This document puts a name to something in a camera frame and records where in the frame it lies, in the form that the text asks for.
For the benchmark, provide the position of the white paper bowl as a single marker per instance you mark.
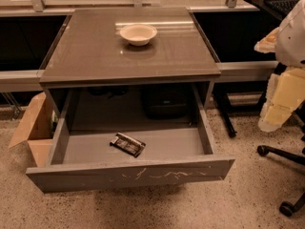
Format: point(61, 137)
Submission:
point(138, 34)

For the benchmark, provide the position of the black rxbar chocolate wrapper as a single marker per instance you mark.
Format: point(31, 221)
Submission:
point(128, 144)

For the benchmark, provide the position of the grey open top drawer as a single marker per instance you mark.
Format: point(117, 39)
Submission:
point(81, 157)

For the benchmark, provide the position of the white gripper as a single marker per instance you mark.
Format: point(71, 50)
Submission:
point(292, 42)

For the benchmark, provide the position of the black bin under cabinet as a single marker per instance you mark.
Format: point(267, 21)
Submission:
point(166, 101)

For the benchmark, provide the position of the grey cabinet with glass top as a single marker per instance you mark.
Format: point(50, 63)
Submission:
point(92, 55)

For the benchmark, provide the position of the brown cardboard box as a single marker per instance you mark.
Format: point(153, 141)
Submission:
point(34, 129)

